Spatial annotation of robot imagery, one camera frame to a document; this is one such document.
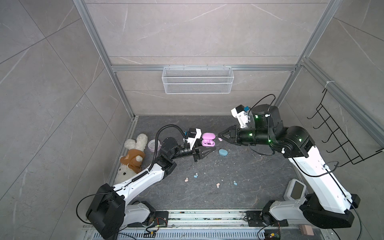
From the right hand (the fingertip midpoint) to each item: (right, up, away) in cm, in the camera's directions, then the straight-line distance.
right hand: (218, 134), depth 58 cm
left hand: (-1, -4, +6) cm, 7 cm away
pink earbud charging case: (-4, -2, +5) cm, 7 cm away
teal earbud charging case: (+9, -13, +38) cm, 41 cm away
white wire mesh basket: (-7, +36, +43) cm, 56 cm away
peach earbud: (+4, -30, +27) cm, 40 cm away
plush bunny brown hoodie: (-46, -17, +26) cm, 55 cm away
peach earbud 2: (-14, -28, +28) cm, 42 cm away
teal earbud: (+14, -29, +27) cm, 42 cm away
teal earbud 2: (-9, -26, +30) cm, 41 cm away
